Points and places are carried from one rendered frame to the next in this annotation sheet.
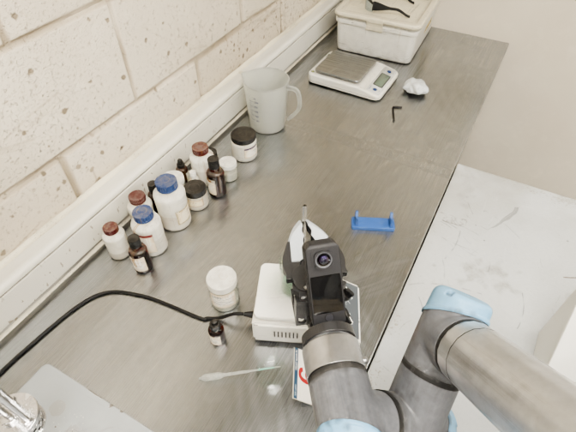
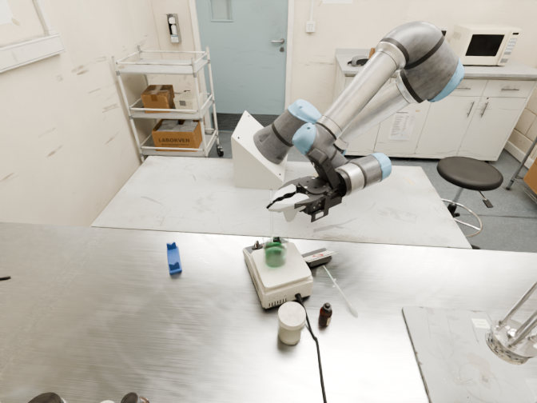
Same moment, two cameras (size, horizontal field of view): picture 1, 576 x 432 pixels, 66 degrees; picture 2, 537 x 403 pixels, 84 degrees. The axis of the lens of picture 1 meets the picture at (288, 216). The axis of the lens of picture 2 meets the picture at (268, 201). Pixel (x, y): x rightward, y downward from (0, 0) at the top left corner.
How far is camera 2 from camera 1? 0.83 m
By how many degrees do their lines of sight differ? 77
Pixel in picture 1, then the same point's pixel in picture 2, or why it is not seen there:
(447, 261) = (199, 219)
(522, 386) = (359, 89)
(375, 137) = (39, 286)
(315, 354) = (356, 174)
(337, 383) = (364, 163)
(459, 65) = not seen: outside the picture
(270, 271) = (270, 279)
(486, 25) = not seen: outside the picture
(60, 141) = not seen: outside the picture
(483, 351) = (342, 107)
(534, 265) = (189, 189)
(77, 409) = (445, 389)
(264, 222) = (189, 341)
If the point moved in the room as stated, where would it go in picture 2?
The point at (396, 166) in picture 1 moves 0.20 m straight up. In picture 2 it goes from (93, 261) to (64, 205)
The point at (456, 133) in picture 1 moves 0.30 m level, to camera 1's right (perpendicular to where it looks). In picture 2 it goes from (43, 231) to (54, 183)
